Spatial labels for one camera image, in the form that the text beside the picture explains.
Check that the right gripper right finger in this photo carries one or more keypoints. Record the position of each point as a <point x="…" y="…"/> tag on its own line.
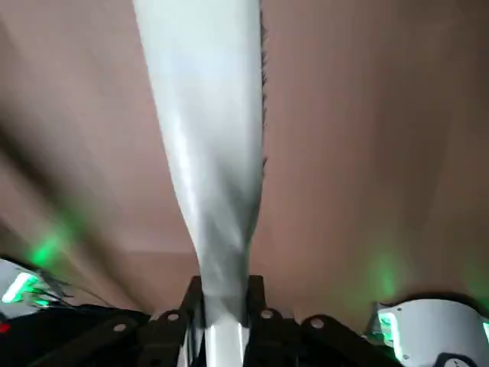
<point x="290" y="344"/>

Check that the white hand brush dark bristles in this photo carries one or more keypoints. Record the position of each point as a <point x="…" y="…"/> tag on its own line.
<point x="198" y="114"/>

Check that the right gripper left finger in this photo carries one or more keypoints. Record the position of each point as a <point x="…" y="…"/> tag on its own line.
<point x="160" y="340"/>

